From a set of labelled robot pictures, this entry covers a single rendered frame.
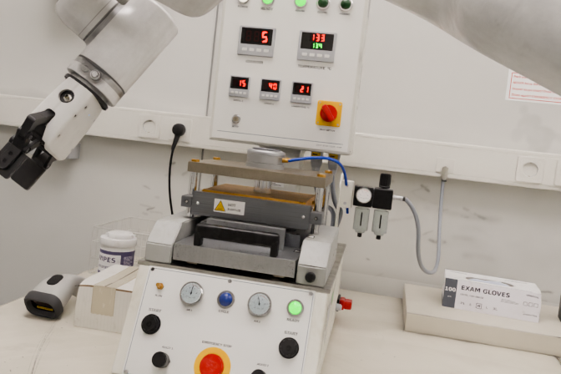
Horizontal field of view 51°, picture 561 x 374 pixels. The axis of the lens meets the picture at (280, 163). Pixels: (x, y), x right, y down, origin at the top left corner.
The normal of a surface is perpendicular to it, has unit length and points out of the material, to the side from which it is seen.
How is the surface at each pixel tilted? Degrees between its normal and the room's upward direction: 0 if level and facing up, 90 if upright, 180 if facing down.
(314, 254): 40
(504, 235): 90
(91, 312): 90
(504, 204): 90
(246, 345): 65
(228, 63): 90
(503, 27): 117
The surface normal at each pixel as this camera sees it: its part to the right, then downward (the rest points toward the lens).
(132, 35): 0.35, -0.03
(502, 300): -0.25, 0.02
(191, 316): -0.11, -0.39
